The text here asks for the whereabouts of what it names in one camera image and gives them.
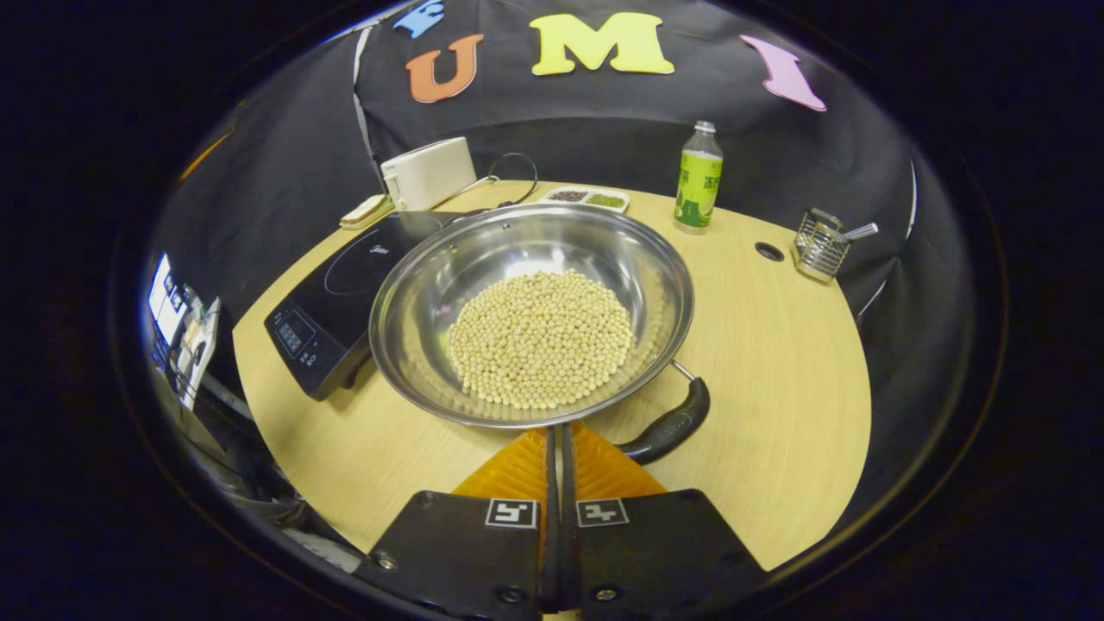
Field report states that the white toaster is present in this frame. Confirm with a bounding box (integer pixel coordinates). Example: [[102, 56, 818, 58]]
[[380, 136, 478, 212]]

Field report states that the white divided bean tray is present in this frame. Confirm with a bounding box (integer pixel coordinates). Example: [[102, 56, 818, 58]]
[[539, 185, 630, 214]]

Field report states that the steel wire utensil holder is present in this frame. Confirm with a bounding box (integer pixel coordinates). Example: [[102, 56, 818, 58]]
[[792, 208, 850, 285]]

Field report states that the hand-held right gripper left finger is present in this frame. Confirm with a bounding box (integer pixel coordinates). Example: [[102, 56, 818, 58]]
[[354, 423, 561, 618]]

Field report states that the steel pot with black handle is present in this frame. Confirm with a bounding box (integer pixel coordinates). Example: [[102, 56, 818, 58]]
[[369, 203, 711, 467]]

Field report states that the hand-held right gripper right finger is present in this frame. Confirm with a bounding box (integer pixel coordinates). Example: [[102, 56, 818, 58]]
[[561, 421, 768, 615]]

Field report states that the black induction cooktop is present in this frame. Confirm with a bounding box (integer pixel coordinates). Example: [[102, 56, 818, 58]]
[[264, 210, 467, 402]]

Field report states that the black power cable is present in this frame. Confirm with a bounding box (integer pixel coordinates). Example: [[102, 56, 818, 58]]
[[444, 153, 538, 216]]

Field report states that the green label plastic bottle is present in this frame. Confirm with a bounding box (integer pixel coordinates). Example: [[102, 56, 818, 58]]
[[674, 121, 725, 235]]

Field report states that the pile of soybeans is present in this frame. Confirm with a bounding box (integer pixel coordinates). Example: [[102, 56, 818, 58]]
[[448, 270, 635, 411]]

